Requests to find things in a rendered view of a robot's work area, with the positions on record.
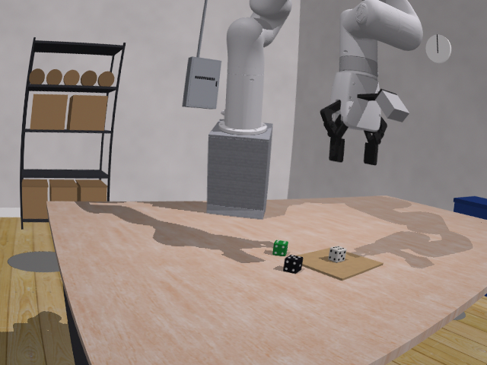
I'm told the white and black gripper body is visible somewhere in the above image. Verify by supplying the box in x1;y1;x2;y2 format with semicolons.
330;70;381;132

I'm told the tan flat mat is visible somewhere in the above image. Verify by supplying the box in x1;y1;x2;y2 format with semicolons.
298;248;383;281

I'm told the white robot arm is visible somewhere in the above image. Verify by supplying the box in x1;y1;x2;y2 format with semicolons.
218;0;423;135

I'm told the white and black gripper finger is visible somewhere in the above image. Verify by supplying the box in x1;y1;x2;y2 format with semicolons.
364;117;387;165
320;100;348;162

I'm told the green die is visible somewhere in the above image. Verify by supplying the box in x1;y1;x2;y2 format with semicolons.
272;240;288;256

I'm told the black die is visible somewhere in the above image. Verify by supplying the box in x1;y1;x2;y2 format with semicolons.
283;255;303;274

